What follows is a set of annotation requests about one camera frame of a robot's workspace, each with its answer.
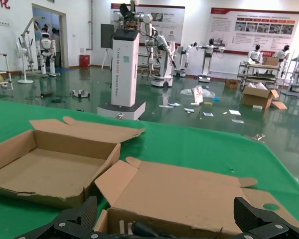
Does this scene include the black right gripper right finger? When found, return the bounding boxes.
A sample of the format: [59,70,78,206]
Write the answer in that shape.
[229,196,299,239]

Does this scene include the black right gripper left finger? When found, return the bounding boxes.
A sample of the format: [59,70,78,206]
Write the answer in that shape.
[14,196,100,239]

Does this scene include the shallow cardboard box torn edge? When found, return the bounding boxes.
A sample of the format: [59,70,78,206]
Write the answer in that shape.
[0,116,147,210]

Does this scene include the cardboard box with round hole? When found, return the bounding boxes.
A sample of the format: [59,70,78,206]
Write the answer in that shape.
[93,156,299,239]

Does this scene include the large open cardboard box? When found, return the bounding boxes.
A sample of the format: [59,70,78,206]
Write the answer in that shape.
[241,83,289,111]

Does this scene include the small printed cardboard box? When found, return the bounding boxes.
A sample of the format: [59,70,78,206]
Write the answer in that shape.
[224,78,241,91]

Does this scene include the closed cardboard box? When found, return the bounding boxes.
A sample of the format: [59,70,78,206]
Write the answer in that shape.
[263,56,280,66]

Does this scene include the metal table clamp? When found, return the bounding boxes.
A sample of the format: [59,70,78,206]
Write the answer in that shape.
[251,133,266,143]

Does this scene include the green table cloth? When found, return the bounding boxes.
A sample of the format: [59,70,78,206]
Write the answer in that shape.
[0,99,299,239]

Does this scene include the white device on floor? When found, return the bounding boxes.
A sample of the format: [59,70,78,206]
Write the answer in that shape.
[69,89,91,99]

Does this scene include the clear plastic bag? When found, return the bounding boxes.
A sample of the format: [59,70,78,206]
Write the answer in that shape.
[180,88,216,98]

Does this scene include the white red paper bag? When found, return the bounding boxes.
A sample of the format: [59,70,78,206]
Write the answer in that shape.
[191,86,204,106]

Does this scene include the white blue paper sheets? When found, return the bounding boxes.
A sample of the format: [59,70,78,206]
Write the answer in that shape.
[159,101,182,109]

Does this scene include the metal shelf table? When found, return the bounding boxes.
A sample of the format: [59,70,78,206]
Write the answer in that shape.
[238,62,283,87]

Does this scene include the red bin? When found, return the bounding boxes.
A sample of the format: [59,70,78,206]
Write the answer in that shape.
[79,54,91,68]

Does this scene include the black-headed robot with outstretched arms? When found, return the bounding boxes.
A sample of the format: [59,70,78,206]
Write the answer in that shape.
[196,38,226,83]

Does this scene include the white humanoid torso black head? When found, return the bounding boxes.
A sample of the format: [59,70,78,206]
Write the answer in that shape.
[274,44,292,75]
[248,44,264,66]

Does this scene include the small white wheeled robot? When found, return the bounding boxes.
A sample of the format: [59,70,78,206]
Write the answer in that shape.
[174,42,198,78]

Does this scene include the white standing humanoid robot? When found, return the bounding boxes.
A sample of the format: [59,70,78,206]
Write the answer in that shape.
[36,26,58,77]

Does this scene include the black board on easel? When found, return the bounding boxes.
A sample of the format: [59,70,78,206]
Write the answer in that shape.
[100,23,116,70]

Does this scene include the white support gantry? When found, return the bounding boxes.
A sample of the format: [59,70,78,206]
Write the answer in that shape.
[18,16,44,73]

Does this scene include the black power cable pile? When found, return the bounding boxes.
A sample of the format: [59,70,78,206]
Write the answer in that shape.
[129,221,170,239]

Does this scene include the white pedestal fan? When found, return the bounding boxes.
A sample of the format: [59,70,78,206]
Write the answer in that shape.
[16,41,35,84]

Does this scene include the white pipe-frame rack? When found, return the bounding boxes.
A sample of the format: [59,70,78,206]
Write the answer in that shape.
[0,51,13,90]

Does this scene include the wide red-framed wall poster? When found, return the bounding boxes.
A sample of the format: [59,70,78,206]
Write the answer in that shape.
[209,7,299,54]

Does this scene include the white wall pipe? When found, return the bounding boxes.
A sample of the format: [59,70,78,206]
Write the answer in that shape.
[86,0,94,51]

